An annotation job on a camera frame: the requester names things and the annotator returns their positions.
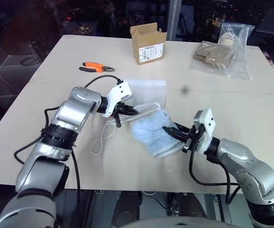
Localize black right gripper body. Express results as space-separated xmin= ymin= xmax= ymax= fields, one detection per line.
xmin=178 ymin=124 xmax=205 ymax=152

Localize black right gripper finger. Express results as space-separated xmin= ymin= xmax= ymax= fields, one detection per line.
xmin=174 ymin=123 xmax=191 ymax=133
xmin=162 ymin=127 xmax=181 ymax=140

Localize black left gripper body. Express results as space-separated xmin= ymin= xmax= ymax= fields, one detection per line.
xmin=112 ymin=102 xmax=128 ymax=117

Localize light blue towel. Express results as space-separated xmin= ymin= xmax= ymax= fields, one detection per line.
xmin=130 ymin=108 xmax=187 ymax=159

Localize translucent drawstring bag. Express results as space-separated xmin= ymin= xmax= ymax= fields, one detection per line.
xmin=107 ymin=79 xmax=168 ymax=125

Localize clear plastic bag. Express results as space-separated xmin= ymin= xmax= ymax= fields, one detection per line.
xmin=189 ymin=22 xmax=256 ymax=81

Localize light blue face mask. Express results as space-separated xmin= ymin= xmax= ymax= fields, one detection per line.
xmin=90 ymin=102 xmax=162 ymax=156

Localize orange and black pliers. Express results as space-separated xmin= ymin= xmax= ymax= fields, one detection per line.
xmin=79 ymin=62 xmax=116 ymax=73

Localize open brown cardboard box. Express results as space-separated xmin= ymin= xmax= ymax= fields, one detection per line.
xmin=130 ymin=22 xmax=168 ymax=66

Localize brown cardboard pieces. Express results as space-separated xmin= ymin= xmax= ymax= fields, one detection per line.
xmin=193 ymin=42 xmax=236 ymax=69

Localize dark rounded shape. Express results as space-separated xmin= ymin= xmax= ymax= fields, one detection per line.
xmin=112 ymin=191 xmax=143 ymax=228

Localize round beige item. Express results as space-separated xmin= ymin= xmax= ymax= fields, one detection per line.
xmin=218 ymin=32 xmax=238 ymax=46

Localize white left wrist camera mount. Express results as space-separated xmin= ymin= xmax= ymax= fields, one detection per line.
xmin=103 ymin=81 xmax=133 ymax=118

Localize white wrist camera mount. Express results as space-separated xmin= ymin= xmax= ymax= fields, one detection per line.
xmin=103 ymin=81 xmax=133 ymax=118
xmin=193 ymin=108 xmax=215 ymax=155

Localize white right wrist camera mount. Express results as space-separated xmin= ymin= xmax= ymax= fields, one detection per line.
xmin=193 ymin=108 xmax=215 ymax=155

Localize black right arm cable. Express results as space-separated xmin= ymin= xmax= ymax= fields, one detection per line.
xmin=189 ymin=142 xmax=242 ymax=205

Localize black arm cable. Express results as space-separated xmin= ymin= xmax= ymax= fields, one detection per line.
xmin=13 ymin=75 xmax=124 ymax=216
xmin=189 ymin=142 xmax=242 ymax=205

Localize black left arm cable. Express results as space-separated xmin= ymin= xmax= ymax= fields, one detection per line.
xmin=13 ymin=75 xmax=124 ymax=216

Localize grey window frame post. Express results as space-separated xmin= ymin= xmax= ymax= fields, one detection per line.
xmin=167 ymin=0 xmax=182 ymax=41

